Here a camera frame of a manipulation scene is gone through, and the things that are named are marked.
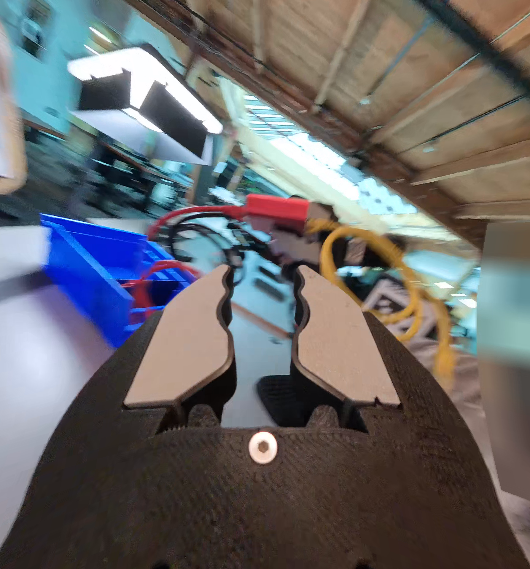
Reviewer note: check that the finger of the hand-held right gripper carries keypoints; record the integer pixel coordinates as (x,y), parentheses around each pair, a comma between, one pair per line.
(298,246)

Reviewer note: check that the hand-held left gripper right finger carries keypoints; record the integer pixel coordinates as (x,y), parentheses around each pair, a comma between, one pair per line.
(340,351)

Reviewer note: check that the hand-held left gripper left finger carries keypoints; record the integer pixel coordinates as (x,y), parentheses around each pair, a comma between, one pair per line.
(184,351)

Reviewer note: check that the red ethernet splitter box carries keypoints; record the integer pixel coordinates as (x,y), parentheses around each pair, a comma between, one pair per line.
(278,209)

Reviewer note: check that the blue plastic bin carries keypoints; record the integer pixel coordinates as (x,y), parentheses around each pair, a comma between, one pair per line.
(91,275)

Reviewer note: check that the studio light panel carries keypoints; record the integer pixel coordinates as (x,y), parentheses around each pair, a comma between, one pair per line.
(167,111)

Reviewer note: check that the wooden document stand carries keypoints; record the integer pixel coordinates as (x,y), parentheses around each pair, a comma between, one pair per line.
(13,133)

